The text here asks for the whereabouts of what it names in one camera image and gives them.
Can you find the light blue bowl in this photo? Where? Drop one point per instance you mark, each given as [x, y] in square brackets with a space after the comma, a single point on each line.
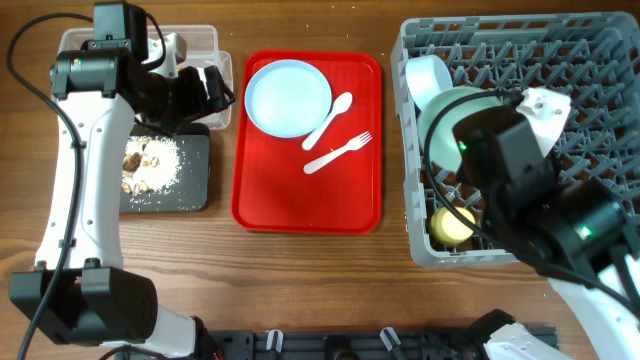
[427, 77]

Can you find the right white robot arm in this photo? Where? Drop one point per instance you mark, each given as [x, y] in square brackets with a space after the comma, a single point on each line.
[578, 236]

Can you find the yellow plastic cup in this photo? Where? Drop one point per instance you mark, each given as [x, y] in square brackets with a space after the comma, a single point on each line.
[447, 229]

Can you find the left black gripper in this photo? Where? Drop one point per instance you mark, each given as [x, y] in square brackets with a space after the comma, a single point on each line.
[198, 104]

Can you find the white plastic spoon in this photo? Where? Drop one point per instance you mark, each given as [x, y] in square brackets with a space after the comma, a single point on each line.
[341, 104]

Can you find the grey dishwasher rack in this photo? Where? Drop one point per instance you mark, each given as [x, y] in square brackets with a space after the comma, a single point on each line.
[591, 57]

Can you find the white plastic fork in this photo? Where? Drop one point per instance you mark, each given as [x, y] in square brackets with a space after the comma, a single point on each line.
[352, 145]

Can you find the black waste tray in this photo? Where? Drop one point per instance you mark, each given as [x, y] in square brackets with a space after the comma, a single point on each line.
[191, 193]

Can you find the rice and food scraps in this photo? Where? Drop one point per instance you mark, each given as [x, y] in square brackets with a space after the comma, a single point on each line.
[151, 165]

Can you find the black mounting rail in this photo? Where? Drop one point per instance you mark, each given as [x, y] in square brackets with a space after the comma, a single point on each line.
[434, 344]

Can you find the green bowl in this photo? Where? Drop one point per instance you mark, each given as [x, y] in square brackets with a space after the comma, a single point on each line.
[444, 151]

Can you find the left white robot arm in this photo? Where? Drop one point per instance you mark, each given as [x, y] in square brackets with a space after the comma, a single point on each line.
[78, 292]

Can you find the light blue plate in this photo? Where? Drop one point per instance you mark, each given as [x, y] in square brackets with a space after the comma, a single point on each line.
[288, 98]

